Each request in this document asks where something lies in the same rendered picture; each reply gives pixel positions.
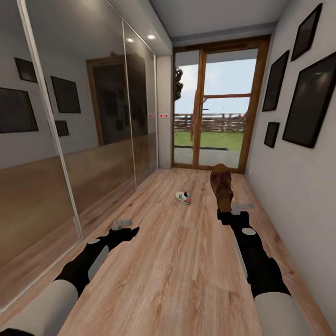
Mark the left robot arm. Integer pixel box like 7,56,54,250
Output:
0,219,140,336

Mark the sandal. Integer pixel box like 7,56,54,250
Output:
210,164,234,212

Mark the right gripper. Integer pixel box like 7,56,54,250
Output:
217,209,249,228

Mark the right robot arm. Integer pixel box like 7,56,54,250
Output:
217,203,315,336

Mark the gym shoe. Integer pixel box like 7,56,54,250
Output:
176,191,191,204

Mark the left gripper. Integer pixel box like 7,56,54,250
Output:
109,227,140,246

